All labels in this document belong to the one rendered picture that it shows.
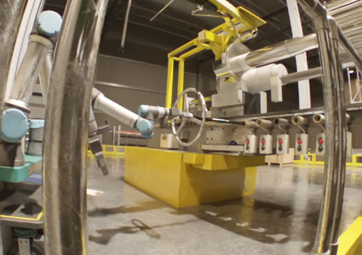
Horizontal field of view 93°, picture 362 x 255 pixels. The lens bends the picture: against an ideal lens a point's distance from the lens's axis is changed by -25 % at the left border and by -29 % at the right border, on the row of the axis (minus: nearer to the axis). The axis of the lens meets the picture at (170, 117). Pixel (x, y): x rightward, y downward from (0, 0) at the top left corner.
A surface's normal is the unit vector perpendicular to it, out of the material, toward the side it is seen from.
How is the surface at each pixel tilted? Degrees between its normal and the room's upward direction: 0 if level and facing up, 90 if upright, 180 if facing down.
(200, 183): 90
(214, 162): 90
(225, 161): 90
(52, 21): 83
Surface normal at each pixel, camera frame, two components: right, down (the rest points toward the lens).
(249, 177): 0.51, -0.07
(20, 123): 0.66, 0.08
